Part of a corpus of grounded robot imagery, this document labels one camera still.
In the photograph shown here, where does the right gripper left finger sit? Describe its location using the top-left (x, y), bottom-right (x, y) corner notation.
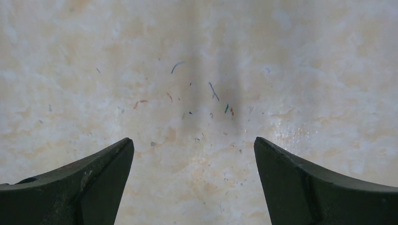
top-left (0, 138), bottom-right (134, 225)

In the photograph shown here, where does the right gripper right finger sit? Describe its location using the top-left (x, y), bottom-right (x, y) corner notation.
top-left (254, 137), bottom-right (398, 225)

